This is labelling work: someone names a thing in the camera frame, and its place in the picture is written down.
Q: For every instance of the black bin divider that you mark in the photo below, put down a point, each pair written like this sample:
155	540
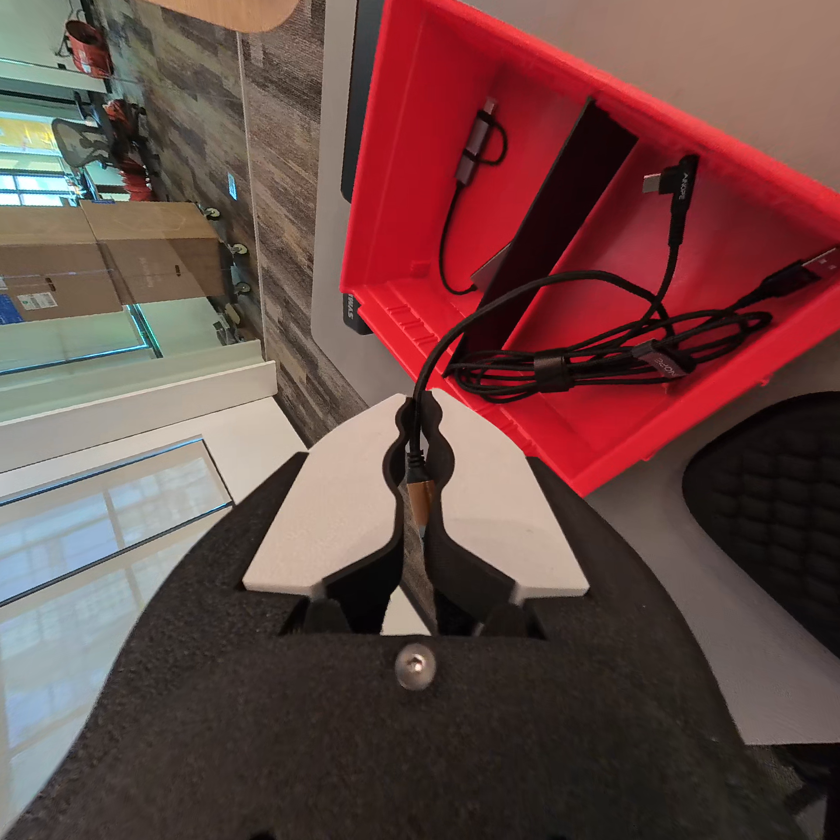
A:
558	229

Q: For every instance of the dark flat device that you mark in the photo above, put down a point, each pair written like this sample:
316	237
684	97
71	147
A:
358	98

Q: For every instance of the grey mesh office chair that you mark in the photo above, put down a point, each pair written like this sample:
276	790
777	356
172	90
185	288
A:
79	141

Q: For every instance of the cardboard box blue label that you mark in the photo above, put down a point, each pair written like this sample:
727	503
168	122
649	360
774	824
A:
52	282

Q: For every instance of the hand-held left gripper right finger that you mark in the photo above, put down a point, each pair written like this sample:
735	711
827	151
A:
512	525

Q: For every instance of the large gridded window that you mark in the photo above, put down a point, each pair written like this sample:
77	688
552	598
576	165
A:
98	525

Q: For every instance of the small black object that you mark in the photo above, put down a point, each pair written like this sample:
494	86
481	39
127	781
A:
354	312

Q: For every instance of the wooden cabinet on casters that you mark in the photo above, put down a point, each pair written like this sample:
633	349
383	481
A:
164	256

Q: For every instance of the grey usb hub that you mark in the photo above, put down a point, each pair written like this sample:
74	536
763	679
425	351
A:
492	269

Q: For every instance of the black oval mesh pad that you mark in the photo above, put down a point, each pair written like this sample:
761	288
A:
774	499

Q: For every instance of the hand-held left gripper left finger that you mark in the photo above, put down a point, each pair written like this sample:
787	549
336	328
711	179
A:
328	518

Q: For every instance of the red plastic bin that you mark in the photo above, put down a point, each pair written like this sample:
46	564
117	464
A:
735	229

